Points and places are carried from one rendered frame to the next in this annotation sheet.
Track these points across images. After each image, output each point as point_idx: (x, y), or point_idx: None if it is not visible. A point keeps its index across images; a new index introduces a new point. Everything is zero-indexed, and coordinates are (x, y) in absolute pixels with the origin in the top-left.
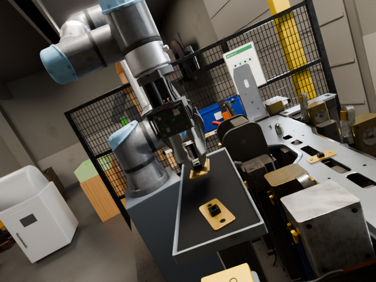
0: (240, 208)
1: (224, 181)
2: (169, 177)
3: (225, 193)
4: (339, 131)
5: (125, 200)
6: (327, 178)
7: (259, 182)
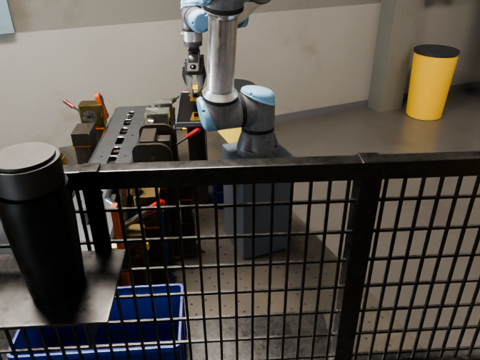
0: (185, 96)
1: (186, 106)
2: (236, 150)
3: (188, 101)
4: None
5: (279, 143)
6: (126, 156)
7: None
